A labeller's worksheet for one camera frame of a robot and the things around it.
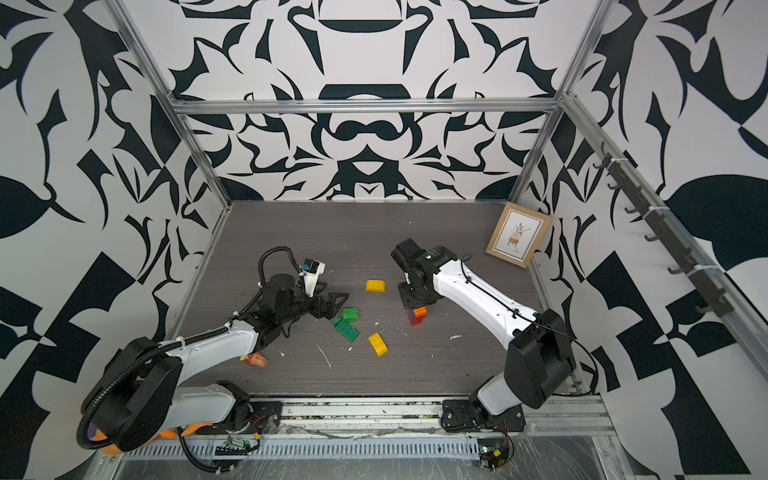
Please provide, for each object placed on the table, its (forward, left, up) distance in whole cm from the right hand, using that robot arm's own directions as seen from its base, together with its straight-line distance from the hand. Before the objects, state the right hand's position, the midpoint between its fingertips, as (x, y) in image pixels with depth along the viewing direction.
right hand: (412, 297), depth 83 cm
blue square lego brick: (-3, 0, -3) cm, 5 cm away
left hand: (+5, +22, 0) cm, 22 cm away
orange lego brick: (-4, -2, 0) cm, 5 cm away
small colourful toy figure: (-13, +42, -8) cm, 45 cm away
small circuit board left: (-33, +41, -6) cm, 53 cm away
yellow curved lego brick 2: (-9, +10, -10) cm, 17 cm away
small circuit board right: (-34, -18, -12) cm, 40 cm away
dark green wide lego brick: (-6, +19, -10) cm, 22 cm away
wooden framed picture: (+23, -36, -3) cm, 43 cm away
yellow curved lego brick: (+9, +11, -10) cm, 17 cm away
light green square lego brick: (-1, +18, -9) cm, 20 cm away
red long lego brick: (-3, -1, -8) cm, 9 cm away
